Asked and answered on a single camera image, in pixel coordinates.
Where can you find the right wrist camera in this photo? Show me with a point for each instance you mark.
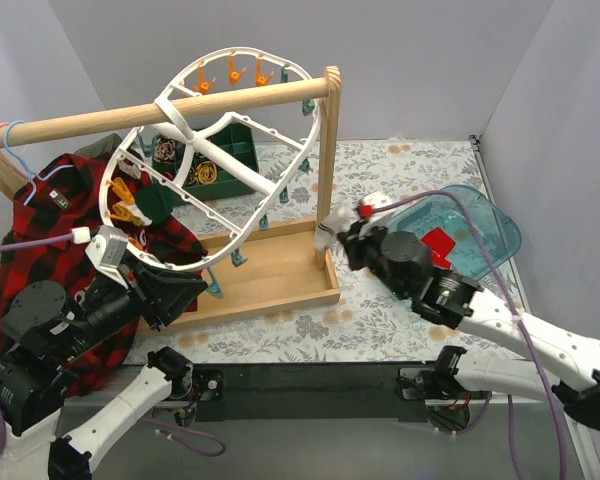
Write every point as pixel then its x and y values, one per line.
pixel 372 203

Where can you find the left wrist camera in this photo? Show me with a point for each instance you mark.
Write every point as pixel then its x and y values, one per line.
pixel 105 249

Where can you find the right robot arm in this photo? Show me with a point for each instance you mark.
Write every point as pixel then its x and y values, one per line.
pixel 555 364

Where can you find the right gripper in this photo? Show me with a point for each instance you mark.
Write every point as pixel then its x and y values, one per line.
pixel 353 243

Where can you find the red bear sock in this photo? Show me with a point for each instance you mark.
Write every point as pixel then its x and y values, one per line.
pixel 440 245

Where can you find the white round clip hanger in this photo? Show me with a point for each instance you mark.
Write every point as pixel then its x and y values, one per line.
pixel 208 96

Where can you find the white striped sock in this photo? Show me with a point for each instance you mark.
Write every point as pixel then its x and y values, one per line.
pixel 337 221

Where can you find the wooden clothes rack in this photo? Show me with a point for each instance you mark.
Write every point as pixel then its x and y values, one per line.
pixel 280 274

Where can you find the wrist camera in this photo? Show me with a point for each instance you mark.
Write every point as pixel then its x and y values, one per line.
pixel 105 249
pixel 372 203

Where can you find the dark green sock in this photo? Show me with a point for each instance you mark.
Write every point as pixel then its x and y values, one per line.
pixel 156 202

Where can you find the red plaid shirt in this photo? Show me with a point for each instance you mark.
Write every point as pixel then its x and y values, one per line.
pixel 64 200

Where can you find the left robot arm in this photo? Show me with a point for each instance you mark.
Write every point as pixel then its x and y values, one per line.
pixel 50 330

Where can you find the teal plastic basin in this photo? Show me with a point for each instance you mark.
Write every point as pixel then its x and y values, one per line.
pixel 463 214

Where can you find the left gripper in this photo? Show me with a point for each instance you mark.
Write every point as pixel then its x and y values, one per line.
pixel 147 296

